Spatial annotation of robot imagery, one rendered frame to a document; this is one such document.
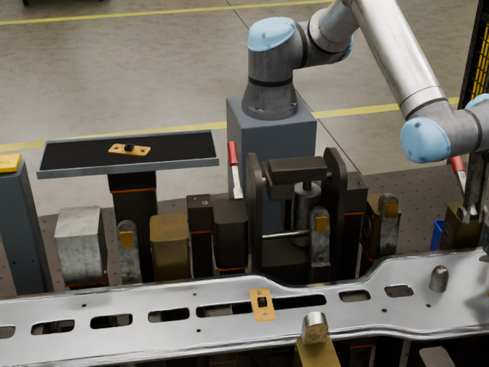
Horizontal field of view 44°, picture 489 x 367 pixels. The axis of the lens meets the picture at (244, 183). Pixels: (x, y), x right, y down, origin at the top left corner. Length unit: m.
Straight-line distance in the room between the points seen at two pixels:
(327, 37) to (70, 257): 0.79
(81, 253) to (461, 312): 0.71
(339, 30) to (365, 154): 2.32
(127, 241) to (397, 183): 1.17
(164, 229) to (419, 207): 1.03
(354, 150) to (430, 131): 2.79
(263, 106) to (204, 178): 1.93
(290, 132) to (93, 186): 2.07
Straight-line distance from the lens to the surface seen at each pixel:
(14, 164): 1.32
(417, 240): 1.84
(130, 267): 1.20
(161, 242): 1.15
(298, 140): 1.57
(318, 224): 1.19
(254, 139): 1.53
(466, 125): 1.03
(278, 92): 1.54
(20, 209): 1.36
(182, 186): 3.37
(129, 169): 1.24
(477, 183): 1.31
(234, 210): 1.23
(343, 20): 1.44
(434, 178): 2.17
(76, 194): 3.41
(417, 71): 1.04
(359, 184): 1.25
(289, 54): 1.51
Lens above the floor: 1.77
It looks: 32 degrees down
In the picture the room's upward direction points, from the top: straight up
